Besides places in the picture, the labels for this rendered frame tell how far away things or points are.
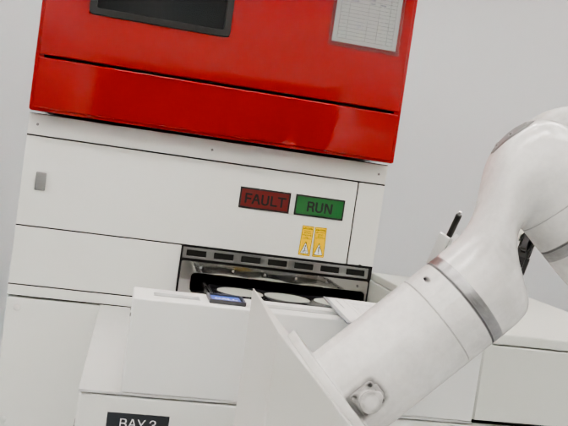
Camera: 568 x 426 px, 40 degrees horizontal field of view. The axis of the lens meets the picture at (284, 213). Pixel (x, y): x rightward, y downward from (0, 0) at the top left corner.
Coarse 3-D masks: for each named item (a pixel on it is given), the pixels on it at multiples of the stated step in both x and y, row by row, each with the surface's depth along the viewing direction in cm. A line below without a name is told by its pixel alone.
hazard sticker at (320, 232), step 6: (318, 228) 180; (324, 228) 180; (318, 234) 180; (324, 234) 181; (318, 240) 180; (324, 240) 181; (318, 246) 180; (324, 246) 181; (318, 252) 181; (324, 252) 181
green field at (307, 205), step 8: (304, 200) 179; (312, 200) 179; (320, 200) 180; (328, 200) 180; (296, 208) 179; (304, 208) 179; (312, 208) 179; (320, 208) 180; (328, 208) 180; (336, 208) 180; (328, 216) 180; (336, 216) 180
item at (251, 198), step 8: (248, 192) 176; (256, 192) 177; (264, 192) 177; (272, 192) 177; (248, 200) 176; (256, 200) 177; (264, 200) 177; (272, 200) 177; (280, 200) 178; (288, 200) 178; (264, 208) 177; (272, 208) 178; (280, 208) 178
